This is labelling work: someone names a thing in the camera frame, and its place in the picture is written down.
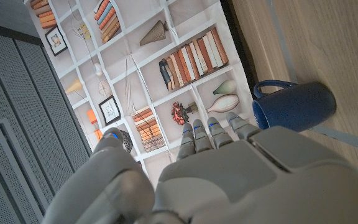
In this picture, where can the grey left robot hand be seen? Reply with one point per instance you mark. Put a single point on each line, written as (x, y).
(228, 186)

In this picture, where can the dark blue ceramic mug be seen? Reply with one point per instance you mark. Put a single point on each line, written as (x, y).
(297, 105)

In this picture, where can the printed bookshelf backdrop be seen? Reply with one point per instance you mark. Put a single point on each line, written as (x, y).
(141, 87)

